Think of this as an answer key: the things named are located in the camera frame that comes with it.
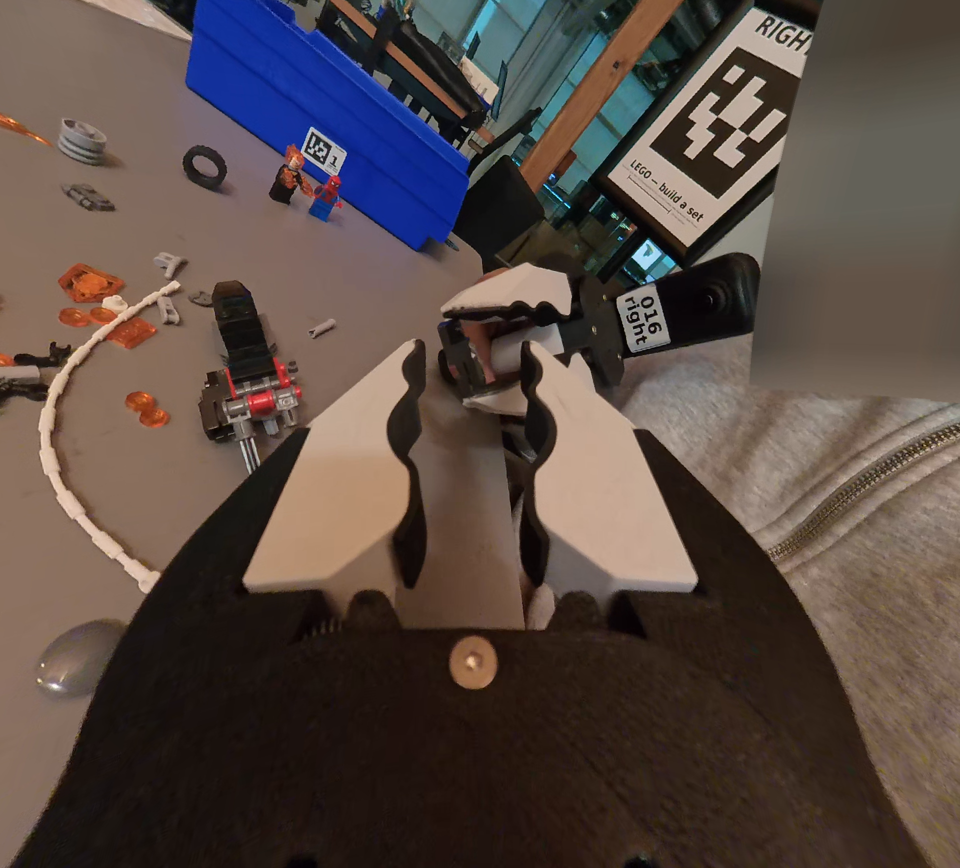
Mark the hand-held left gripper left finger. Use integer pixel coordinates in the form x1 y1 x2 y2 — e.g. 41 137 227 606
242 339 429 616

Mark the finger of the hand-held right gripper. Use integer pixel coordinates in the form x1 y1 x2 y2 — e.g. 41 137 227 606
440 264 582 323
457 322 580 415

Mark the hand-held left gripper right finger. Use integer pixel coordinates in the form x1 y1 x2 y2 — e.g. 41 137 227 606
517 343 702 610

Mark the black lego wheel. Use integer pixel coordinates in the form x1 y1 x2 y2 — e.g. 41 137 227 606
437 320 496 393

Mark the black red lego motorcycle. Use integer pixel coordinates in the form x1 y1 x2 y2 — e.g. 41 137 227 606
197 279 306 477

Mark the grey dome lego piece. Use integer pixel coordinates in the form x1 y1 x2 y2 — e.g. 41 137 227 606
33 619 130 698

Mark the orange faceted lego piece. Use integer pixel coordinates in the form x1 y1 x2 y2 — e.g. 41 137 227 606
57 263 127 304

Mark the black lego tyre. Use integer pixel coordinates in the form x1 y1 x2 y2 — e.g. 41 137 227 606
181 145 229 193

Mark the dark grey lego plate piece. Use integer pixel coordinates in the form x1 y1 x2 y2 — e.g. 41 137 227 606
61 181 117 213

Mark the grey lego wheel hub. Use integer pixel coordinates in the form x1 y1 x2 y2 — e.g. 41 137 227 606
57 117 108 167

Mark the framed black white marker sign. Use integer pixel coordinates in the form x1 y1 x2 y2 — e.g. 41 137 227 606
594 0 816 271

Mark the red blue minifigure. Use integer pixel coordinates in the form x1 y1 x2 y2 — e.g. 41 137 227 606
306 175 345 224

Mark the background work table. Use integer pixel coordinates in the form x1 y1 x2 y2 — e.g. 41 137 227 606
302 0 498 143

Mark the flame head minifigure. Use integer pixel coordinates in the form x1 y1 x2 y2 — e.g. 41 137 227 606
267 142 313 207

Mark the orange transparent flat plate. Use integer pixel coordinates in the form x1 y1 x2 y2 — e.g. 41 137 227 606
100 318 159 349

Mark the blue plastic bin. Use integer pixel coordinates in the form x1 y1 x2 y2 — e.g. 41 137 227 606
183 0 472 254

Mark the thin orange flame piece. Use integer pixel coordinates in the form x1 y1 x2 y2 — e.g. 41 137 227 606
0 113 55 149

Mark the wooden post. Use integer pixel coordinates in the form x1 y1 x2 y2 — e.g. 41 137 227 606
519 0 755 192

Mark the white lego chain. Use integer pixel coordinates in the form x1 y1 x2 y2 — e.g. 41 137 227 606
37 280 183 593

